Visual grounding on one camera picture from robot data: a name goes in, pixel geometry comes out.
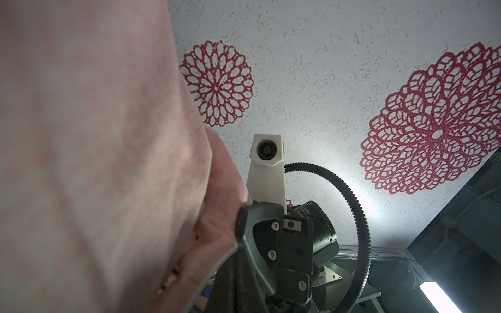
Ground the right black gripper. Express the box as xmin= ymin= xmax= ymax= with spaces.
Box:
xmin=236 ymin=201 xmax=339 ymax=312

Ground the pink good night pillow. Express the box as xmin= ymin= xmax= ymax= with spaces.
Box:
xmin=1 ymin=1 xmax=250 ymax=312

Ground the ceiling light fixture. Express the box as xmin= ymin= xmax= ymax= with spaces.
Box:
xmin=419 ymin=281 xmax=462 ymax=313

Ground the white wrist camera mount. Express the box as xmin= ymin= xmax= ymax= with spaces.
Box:
xmin=246 ymin=134 xmax=287 ymax=213

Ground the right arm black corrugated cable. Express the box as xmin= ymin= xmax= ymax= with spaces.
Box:
xmin=283 ymin=162 xmax=372 ymax=313

